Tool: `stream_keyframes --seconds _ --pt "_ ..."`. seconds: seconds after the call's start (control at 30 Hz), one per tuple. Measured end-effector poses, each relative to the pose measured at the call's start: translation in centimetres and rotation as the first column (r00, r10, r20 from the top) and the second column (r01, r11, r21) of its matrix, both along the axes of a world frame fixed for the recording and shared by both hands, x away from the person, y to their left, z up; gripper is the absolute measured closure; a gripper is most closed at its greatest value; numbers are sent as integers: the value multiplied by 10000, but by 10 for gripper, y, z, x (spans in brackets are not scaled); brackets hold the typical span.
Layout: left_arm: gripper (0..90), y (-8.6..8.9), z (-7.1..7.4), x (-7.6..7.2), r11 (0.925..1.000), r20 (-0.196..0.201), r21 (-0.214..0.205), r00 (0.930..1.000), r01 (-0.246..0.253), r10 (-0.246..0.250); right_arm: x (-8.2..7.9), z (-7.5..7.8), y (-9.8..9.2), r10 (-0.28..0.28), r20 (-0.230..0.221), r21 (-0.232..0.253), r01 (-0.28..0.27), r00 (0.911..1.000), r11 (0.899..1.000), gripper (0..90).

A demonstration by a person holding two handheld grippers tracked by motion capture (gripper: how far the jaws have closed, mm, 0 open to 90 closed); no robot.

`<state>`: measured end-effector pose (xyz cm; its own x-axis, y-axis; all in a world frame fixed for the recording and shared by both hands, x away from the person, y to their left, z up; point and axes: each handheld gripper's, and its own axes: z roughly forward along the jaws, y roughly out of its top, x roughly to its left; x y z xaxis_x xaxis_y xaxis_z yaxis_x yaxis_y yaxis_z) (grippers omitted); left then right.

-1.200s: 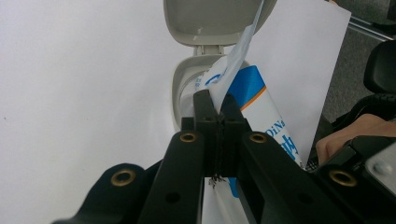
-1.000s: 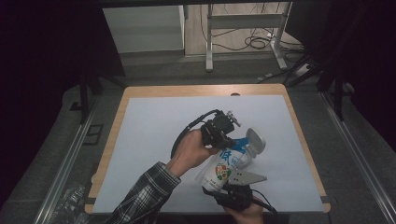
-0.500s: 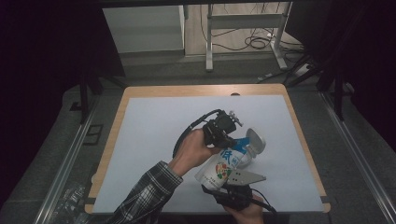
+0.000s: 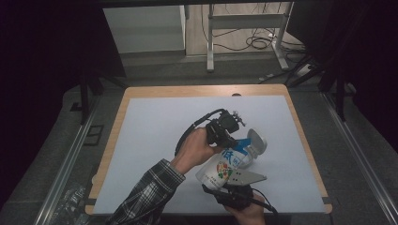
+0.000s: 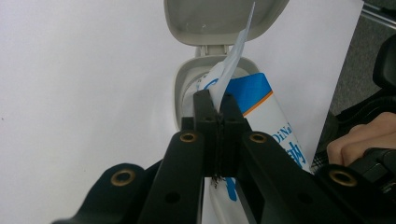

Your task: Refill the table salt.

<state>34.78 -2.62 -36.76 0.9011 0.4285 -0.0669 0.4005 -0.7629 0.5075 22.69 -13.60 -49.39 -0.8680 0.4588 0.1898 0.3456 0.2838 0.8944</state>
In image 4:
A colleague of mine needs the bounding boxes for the wooden table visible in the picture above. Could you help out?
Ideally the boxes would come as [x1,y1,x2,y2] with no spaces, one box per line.
[84,83,333,216]

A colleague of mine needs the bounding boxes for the white cabinet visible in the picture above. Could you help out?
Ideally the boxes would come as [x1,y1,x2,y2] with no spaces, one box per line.
[102,5,188,54]

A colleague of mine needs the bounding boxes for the white metal stand frame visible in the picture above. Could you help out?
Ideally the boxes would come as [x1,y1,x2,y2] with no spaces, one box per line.
[206,2,291,73]

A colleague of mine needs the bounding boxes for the aluminium rail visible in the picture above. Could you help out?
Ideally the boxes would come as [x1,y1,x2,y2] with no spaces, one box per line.
[33,96,101,225]
[321,93,398,225]

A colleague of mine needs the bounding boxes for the black floor cables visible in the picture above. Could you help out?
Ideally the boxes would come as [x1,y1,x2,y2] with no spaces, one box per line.
[214,27,306,53]

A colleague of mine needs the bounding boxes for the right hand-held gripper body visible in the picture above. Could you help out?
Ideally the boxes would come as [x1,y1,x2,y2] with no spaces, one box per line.
[215,168,268,211]

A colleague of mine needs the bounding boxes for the white power strip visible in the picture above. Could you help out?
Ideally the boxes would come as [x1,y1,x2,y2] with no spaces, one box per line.
[295,63,313,78]

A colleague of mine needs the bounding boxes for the hand-held gripper black cable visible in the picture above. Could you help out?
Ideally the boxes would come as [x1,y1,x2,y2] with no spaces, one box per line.
[174,108,227,158]
[249,187,280,217]

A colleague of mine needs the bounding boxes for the person's left hand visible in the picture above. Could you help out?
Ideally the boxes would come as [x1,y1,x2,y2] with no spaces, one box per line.
[170,126,224,175]

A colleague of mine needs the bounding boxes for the person's right hand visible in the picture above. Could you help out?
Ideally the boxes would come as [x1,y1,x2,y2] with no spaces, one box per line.
[223,192,268,225]

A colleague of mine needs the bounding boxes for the white table mat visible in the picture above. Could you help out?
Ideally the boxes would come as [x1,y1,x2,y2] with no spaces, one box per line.
[93,95,327,215]

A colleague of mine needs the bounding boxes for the white bowl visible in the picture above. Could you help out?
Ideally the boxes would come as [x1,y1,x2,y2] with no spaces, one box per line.
[246,127,268,159]

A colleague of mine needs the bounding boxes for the clear plastic bag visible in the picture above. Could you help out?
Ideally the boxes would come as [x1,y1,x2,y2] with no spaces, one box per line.
[55,185,92,225]

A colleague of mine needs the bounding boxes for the right hand-held gripper black cable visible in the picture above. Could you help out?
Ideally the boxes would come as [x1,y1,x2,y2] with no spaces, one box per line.
[249,187,280,217]

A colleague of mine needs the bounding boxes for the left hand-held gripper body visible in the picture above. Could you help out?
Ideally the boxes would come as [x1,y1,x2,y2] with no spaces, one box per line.
[205,109,248,148]

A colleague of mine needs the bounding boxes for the white and blue milk pouch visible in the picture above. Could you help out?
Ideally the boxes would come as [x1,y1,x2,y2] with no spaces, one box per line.
[195,137,255,191]

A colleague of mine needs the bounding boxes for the black stand leg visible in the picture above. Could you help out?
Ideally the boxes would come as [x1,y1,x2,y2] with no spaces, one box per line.
[78,70,105,126]
[318,62,349,123]

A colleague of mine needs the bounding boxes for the left hand-held gripper black cable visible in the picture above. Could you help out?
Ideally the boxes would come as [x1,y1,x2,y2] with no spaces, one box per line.
[174,108,227,158]

